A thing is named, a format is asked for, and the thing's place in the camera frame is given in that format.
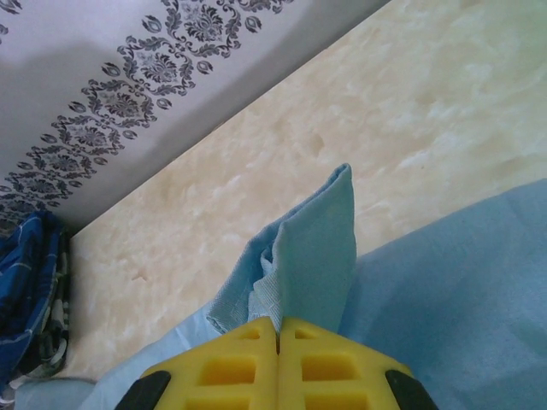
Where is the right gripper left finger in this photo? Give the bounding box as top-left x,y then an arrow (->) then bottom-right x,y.
121,318 -> 280,410

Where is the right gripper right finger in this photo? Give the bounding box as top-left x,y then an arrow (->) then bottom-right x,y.
278,317 -> 439,410

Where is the light blue long sleeve shirt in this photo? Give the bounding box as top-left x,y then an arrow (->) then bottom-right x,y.
8,161 -> 547,410

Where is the black and white patterned shirt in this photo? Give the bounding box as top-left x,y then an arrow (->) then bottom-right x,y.
25,238 -> 73,381

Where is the blue plaid folded shirt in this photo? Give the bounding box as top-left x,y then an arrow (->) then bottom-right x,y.
0,211 -> 65,385

